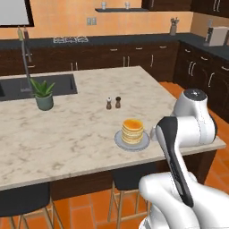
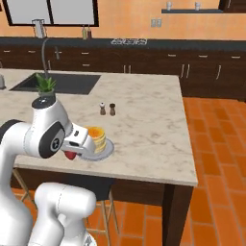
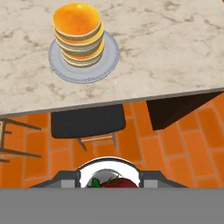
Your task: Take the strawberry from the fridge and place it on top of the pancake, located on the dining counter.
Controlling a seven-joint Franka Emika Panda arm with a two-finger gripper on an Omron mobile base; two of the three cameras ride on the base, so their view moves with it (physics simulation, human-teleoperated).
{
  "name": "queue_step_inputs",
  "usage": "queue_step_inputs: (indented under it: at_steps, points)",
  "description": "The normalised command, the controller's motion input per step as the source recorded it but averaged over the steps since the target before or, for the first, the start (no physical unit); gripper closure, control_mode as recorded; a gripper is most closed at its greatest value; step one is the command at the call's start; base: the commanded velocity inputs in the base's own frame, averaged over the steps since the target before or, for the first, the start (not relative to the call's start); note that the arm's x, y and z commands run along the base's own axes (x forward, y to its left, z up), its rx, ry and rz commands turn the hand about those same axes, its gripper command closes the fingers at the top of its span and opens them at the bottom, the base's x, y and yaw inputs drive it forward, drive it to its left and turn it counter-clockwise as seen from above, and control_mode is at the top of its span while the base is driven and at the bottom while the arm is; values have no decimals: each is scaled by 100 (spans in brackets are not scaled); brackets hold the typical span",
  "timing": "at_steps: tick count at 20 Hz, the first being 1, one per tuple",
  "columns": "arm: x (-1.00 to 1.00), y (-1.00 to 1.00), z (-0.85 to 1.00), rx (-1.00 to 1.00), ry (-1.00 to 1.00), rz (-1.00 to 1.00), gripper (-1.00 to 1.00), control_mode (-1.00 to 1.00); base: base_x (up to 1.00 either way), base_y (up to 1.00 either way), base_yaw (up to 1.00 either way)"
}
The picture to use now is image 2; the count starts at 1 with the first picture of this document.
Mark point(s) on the dark sink basin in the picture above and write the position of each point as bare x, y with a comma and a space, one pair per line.
70, 83

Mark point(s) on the brown bottle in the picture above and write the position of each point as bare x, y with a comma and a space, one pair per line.
89, 33

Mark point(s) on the grey round plate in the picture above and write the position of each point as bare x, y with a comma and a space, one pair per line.
107, 150

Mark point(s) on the dark brown cupboard run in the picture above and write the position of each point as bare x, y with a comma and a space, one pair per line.
205, 73

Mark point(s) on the green potted plant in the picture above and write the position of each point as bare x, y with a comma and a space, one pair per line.
45, 85

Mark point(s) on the black hob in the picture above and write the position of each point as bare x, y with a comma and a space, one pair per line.
129, 41

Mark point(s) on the dark wall cupboard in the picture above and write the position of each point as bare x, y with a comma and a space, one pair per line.
233, 5

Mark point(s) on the dark-capped pepper shaker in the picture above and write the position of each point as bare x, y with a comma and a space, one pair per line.
112, 110

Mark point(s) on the grey curved tap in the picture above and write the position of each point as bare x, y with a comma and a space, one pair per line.
43, 54

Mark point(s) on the red strawberry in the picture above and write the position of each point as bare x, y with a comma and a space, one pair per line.
70, 155

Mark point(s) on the dark wall shelf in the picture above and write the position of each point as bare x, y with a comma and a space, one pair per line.
192, 11

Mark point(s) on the dark-seated wooden stool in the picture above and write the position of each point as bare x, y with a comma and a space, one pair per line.
102, 189

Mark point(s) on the white cup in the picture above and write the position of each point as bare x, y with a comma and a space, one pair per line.
197, 5
169, 5

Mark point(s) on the white-capped salt shaker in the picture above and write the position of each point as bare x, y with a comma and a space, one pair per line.
102, 109

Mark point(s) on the marble-topped kitchen island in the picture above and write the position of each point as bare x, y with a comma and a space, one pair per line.
150, 128

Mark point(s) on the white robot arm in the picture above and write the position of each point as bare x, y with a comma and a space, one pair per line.
19, 144

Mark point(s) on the white wall socket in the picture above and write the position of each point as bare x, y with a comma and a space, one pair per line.
156, 22

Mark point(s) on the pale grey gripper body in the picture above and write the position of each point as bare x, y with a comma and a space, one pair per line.
80, 145

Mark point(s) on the black-framed window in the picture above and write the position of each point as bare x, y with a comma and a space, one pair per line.
51, 11

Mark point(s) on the green bottle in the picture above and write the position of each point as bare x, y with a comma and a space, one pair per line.
84, 33

